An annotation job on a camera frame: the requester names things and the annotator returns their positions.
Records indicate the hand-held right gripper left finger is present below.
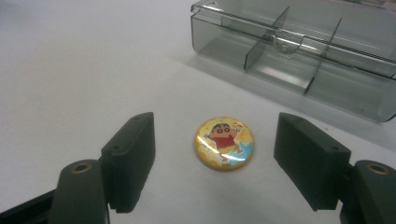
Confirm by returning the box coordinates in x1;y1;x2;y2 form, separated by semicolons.
100;111;156;215

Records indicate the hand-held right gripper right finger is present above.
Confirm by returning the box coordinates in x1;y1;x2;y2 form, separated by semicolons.
274;112;353;212

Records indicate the round cartoon badge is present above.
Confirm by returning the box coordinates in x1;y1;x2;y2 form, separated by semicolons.
194;116;256;172

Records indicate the grey transparent compartment box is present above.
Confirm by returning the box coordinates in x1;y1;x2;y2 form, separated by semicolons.
190;0;396;123

